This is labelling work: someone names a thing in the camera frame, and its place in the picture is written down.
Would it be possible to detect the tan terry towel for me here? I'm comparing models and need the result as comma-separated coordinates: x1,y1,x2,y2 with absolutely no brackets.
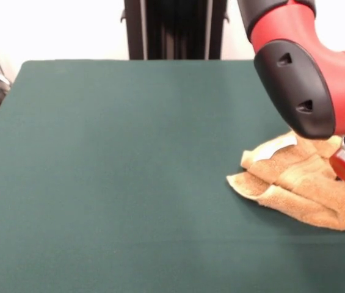
226,130,345,231

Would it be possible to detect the dark green table cloth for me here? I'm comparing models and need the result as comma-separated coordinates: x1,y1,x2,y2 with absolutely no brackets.
0,59,345,293

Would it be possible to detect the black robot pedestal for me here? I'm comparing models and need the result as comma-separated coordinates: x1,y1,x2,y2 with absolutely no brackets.
119,0,230,60

